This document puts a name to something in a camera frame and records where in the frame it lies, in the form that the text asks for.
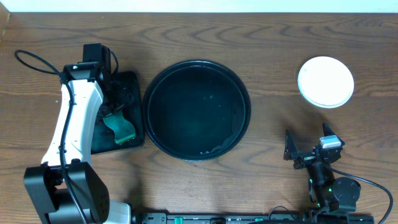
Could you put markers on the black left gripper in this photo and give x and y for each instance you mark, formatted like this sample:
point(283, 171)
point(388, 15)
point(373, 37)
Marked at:
point(109, 109)

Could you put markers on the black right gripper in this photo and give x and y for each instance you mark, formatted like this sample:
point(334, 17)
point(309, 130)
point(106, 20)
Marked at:
point(293, 153)

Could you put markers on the green sponge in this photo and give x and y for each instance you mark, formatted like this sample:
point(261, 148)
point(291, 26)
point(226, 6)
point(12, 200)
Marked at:
point(123, 129)

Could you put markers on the white plate with green stain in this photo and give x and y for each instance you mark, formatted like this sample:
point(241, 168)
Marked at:
point(325, 82)

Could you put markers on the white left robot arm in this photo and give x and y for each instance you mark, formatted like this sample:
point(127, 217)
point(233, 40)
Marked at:
point(66, 189)

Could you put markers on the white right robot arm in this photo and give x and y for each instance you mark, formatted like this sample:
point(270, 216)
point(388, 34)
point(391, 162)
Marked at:
point(333, 195)

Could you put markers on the black rectangular sponge tray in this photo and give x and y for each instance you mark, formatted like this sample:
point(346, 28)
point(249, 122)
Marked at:
point(103, 137)

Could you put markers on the round black tray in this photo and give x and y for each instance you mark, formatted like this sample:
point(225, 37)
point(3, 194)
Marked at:
point(196, 110)

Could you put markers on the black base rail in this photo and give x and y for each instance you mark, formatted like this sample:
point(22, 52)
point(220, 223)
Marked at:
point(311, 217)

